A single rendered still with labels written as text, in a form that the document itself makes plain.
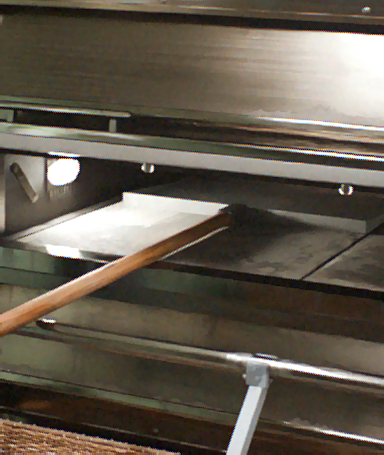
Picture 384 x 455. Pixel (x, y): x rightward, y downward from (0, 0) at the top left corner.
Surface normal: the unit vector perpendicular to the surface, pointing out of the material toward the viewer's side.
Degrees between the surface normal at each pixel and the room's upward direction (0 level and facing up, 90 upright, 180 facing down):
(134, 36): 70
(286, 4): 90
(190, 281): 90
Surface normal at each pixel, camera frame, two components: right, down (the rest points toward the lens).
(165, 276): -0.40, 0.17
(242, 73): -0.37, -0.18
